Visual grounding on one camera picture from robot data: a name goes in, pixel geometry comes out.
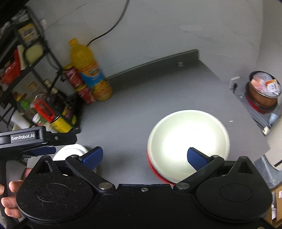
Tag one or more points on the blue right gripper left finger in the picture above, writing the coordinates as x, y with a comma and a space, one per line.
83, 168

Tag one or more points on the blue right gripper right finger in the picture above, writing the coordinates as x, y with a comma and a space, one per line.
204, 165

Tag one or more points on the white plate with brown rim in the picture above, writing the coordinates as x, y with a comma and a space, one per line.
69, 150

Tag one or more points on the red soda can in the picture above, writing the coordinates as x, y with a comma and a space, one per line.
73, 76
86, 94

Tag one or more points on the brown bowl with packets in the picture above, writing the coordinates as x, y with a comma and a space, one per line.
263, 91

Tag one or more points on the orange juice bottle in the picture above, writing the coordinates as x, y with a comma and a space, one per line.
84, 61

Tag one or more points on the black wire kitchen rack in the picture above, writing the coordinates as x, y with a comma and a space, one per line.
28, 64

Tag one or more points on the white wall socket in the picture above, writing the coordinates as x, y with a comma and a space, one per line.
233, 81

